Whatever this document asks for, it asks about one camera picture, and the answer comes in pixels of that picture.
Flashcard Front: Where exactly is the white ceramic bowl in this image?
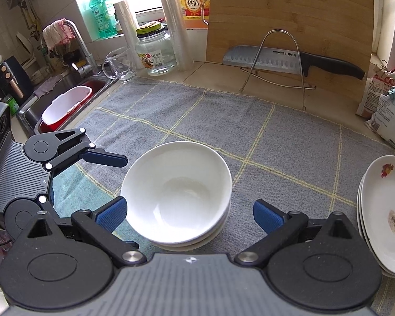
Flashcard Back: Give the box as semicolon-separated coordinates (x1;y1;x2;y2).
120;141;233;245
150;205;231;252

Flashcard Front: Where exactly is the white plate with fruit print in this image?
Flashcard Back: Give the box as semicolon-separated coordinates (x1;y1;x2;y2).
361;155;395;273

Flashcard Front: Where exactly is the steel kitchen faucet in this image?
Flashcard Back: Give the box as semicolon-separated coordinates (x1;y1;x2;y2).
63;19;100;74

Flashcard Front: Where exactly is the stainless steel sink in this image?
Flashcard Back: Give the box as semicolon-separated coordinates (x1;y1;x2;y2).
17;73;117;137

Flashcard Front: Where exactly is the white colander basket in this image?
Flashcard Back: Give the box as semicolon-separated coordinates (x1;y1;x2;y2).
41;86;92;130

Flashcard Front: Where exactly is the small green bottle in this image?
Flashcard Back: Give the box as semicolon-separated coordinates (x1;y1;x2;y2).
3;94;20;117

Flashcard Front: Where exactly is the grey checked dish mat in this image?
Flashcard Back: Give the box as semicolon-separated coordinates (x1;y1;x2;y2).
50;76;395;316

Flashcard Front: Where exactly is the red wash basin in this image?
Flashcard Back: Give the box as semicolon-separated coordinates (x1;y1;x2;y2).
37;78;107;133

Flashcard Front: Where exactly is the black air fryer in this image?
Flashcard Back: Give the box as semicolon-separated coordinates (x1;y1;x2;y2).
0;56;33;106

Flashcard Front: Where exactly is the clear glass mug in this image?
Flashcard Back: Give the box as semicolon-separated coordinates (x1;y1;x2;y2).
101;46;137;81

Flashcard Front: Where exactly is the pink white dish cloth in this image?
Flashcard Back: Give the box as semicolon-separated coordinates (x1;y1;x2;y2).
43;19;75;50

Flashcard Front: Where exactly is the green dish soap bottle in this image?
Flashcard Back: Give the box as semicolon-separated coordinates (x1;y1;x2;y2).
89;0;117;38

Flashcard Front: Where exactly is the large glass jar green lid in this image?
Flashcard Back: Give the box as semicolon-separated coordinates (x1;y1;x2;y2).
135;21;177;76

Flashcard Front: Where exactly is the cling film roll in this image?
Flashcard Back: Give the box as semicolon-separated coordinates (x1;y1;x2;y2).
113;1;143;70

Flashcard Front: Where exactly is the white blue salt bag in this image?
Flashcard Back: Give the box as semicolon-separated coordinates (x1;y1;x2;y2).
365;87;395;149

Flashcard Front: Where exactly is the orange white clipped bag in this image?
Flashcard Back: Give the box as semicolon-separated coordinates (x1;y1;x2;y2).
356;61;395;119

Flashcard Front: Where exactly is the stack of plastic cups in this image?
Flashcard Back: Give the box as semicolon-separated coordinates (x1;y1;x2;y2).
161;0;194;71

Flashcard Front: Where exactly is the bamboo cutting board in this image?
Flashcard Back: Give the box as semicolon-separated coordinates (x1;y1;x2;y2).
205;0;375;103

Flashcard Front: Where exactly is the metal wire board rack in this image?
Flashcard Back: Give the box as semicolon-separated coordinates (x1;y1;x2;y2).
230;29;309;111

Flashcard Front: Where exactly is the black handled kitchen knife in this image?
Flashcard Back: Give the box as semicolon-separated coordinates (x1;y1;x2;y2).
223;46;365;80

